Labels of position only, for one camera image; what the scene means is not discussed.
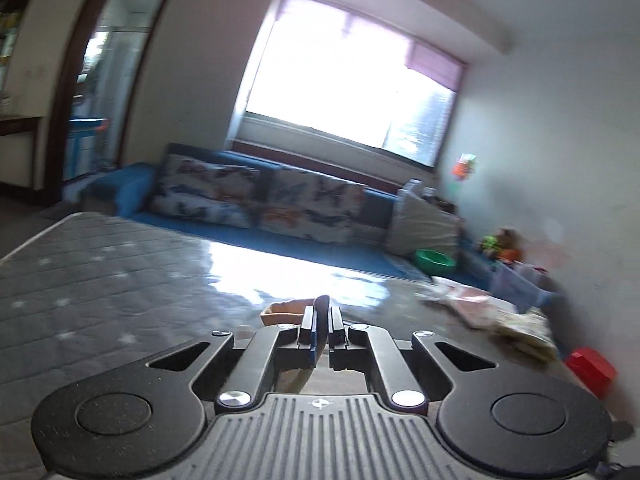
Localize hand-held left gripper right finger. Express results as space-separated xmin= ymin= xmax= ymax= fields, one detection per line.
xmin=327 ymin=305 xmax=498 ymax=412

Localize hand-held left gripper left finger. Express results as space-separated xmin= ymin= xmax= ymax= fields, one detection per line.
xmin=147 ymin=305 xmax=318 ymax=409

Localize beige garment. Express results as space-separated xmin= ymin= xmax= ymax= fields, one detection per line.
xmin=260 ymin=294 xmax=331 ymax=393

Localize blue sofa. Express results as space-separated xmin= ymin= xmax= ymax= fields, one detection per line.
xmin=82 ymin=142 xmax=566 ymax=311

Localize green plastic basin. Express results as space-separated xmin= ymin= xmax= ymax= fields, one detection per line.
xmin=414 ymin=248 xmax=457 ymax=276

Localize butterfly print cushion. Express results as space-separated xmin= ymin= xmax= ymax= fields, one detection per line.
xmin=257 ymin=165 xmax=368 ymax=246
xmin=147 ymin=152 xmax=261 ymax=231

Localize white plastic bag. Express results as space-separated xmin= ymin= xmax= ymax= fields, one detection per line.
xmin=417 ymin=275 xmax=516 ymax=331

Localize grey pillow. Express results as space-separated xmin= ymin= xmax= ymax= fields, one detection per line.
xmin=385 ymin=192 xmax=463 ymax=268

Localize panda plush toy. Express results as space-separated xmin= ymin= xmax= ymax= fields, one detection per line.
xmin=400 ymin=177 xmax=441 ymax=201

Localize clear plastic storage box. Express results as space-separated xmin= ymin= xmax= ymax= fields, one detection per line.
xmin=490 ymin=260 xmax=548 ymax=313

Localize teddy bear in green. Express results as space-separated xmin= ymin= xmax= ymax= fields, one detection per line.
xmin=480 ymin=227 xmax=523 ymax=263

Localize colourful pinwheel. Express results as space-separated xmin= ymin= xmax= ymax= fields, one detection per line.
xmin=451 ymin=152 xmax=478 ymax=196

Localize grey quilted star table mat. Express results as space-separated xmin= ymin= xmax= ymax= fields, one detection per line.
xmin=0 ymin=211 xmax=613 ymax=480

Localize window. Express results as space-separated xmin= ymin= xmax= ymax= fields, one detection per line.
xmin=227 ymin=0 xmax=468 ymax=171

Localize red plastic stool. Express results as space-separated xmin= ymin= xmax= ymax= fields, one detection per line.
xmin=565 ymin=346 xmax=617 ymax=400

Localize blue cabinet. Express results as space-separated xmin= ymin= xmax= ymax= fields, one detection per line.
xmin=67 ymin=116 xmax=110 ymax=181

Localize dark wooden cabinet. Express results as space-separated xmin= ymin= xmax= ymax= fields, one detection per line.
xmin=0 ymin=0 xmax=43 ymax=191

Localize dark wooden door frame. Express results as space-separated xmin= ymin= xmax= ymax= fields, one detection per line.
xmin=42 ymin=0 xmax=183 ymax=206

